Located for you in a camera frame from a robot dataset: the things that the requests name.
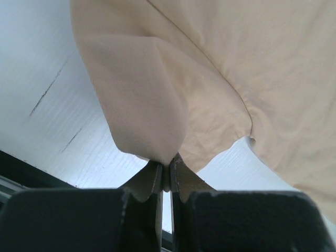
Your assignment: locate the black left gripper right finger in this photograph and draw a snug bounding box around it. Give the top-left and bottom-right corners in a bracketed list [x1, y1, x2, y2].
[169, 155, 335, 252]

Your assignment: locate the beige t shirt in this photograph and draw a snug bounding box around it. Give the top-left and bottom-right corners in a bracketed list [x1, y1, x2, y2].
[70, 1, 335, 221]

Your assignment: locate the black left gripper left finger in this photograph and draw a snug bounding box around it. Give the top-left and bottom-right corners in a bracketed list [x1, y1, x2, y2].
[1, 161, 163, 251]

